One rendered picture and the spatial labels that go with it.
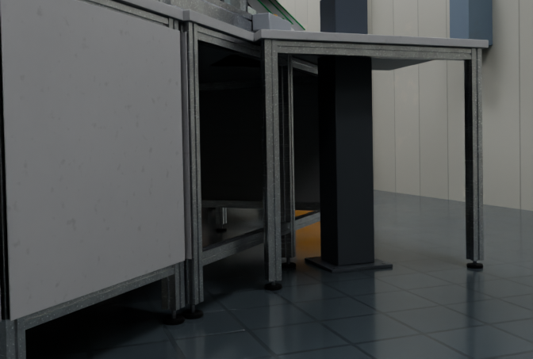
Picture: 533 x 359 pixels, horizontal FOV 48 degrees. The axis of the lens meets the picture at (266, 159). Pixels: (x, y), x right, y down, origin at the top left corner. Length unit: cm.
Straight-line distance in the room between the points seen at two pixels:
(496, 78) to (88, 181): 368
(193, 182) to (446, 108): 363
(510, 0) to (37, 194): 385
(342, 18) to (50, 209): 145
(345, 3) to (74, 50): 130
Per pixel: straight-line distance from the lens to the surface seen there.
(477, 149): 238
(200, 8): 190
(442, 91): 512
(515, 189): 450
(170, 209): 160
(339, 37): 208
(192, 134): 167
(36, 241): 125
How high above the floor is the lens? 49
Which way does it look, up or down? 2 degrees down
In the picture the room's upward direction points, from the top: 1 degrees counter-clockwise
